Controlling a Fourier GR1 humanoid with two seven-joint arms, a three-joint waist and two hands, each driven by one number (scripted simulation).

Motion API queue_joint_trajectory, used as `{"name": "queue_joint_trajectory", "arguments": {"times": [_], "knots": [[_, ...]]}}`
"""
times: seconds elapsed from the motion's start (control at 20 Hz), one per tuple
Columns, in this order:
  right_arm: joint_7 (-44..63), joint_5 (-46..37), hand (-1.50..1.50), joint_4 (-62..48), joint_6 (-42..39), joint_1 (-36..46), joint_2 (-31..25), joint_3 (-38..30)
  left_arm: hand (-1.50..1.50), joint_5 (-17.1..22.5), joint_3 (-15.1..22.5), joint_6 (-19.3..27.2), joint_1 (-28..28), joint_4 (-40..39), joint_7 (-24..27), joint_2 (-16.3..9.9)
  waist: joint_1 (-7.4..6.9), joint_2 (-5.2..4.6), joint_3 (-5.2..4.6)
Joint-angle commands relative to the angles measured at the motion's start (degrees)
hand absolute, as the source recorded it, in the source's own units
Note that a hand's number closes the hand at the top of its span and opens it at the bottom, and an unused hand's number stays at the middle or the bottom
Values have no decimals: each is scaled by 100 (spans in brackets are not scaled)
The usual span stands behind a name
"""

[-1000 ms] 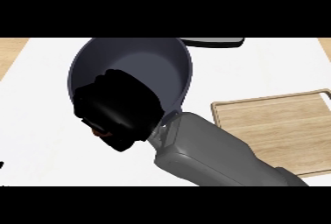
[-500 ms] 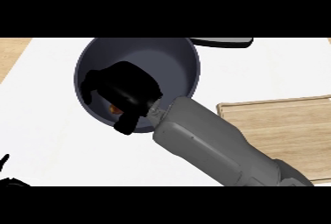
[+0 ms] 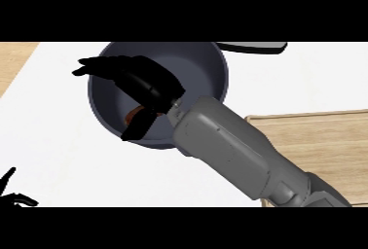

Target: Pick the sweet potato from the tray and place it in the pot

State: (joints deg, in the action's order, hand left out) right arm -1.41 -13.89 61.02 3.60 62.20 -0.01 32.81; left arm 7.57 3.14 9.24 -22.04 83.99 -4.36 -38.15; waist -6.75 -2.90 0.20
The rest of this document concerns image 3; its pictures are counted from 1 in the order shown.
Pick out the dark grey pot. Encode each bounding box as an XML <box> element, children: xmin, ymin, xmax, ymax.
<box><xmin>86</xmin><ymin>42</ymin><xmax>231</xmax><ymax>150</ymax></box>

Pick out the orange-brown sweet potato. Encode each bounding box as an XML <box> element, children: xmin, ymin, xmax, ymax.
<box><xmin>124</xmin><ymin>105</ymin><xmax>144</xmax><ymax>126</ymax></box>

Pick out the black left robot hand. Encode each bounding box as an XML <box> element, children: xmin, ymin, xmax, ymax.
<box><xmin>0</xmin><ymin>166</ymin><xmax>40</xmax><ymax>208</ymax></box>

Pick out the pale wooden tray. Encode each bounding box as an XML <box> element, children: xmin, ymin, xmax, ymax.
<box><xmin>244</xmin><ymin>109</ymin><xmax>368</xmax><ymax>208</ymax></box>

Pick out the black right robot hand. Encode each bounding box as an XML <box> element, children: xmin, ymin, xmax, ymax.
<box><xmin>71</xmin><ymin>54</ymin><xmax>187</xmax><ymax>142</ymax></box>

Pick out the black and grey pot handle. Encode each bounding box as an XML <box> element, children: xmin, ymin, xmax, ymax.
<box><xmin>215</xmin><ymin>42</ymin><xmax>290</xmax><ymax>55</ymax></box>

